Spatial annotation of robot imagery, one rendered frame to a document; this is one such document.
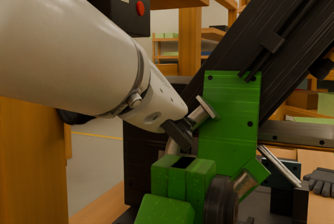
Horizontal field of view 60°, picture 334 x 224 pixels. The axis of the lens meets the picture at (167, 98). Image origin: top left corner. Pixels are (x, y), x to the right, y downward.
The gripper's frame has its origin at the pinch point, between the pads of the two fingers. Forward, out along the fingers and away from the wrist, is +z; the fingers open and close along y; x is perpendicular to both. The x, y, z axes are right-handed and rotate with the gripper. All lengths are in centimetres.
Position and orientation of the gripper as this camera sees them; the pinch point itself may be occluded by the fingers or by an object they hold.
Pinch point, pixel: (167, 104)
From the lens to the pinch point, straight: 43.1
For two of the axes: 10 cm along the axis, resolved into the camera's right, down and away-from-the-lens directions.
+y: -5.7, -7.4, 3.6
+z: 3.5, 1.8, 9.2
